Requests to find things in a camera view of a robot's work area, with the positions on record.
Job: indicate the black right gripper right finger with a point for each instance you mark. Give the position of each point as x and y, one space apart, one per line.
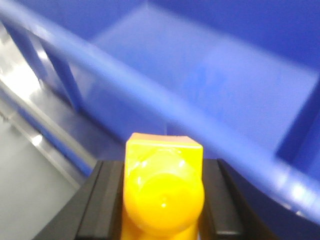
226 214

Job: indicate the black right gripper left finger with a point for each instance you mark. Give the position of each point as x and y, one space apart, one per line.
95 210

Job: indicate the yellow toy building block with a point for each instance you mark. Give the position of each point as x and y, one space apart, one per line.
163 191

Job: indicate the large blue target bin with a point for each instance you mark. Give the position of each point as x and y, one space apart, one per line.
240 76

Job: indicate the steel storage shelving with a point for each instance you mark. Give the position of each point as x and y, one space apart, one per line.
37 114

